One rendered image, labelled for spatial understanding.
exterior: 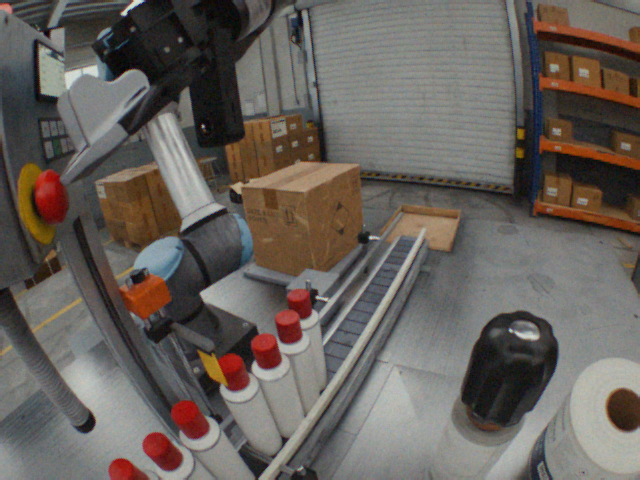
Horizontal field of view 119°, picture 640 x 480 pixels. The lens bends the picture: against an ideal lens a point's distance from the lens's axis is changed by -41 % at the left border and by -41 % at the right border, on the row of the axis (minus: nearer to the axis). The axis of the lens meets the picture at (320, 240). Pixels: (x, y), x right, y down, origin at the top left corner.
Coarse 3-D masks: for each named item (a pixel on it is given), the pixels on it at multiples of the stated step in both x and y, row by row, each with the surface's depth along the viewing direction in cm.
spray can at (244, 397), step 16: (224, 368) 33; (240, 368) 34; (240, 384) 34; (256, 384) 36; (224, 400) 35; (240, 400) 34; (256, 400) 35; (240, 416) 35; (256, 416) 36; (256, 432) 37; (272, 432) 39; (256, 448) 39; (272, 448) 40
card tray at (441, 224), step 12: (396, 216) 129; (408, 216) 132; (420, 216) 131; (432, 216) 129; (444, 216) 128; (456, 216) 125; (384, 228) 116; (396, 228) 122; (408, 228) 121; (420, 228) 120; (432, 228) 119; (444, 228) 118; (456, 228) 113; (432, 240) 110; (444, 240) 109
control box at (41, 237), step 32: (0, 32) 8; (32, 32) 12; (0, 64) 9; (32, 64) 13; (0, 96) 9; (32, 96) 14; (0, 128) 10; (32, 128) 15; (0, 160) 11; (32, 160) 15; (64, 160) 21; (0, 192) 11; (32, 192) 14; (0, 224) 12; (32, 224) 14; (64, 224) 20; (0, 256) 12; (32, 256) 14; (0, 288) 13
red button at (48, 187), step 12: (36, 180) 14; (48, 180) 14; (36, 192) 14; (48, 192) 14; (60, 192) 15; (36, 204) 14; (48, 204) 14; (60, 204) 15; (48, 216) 15; (60, 216) 16
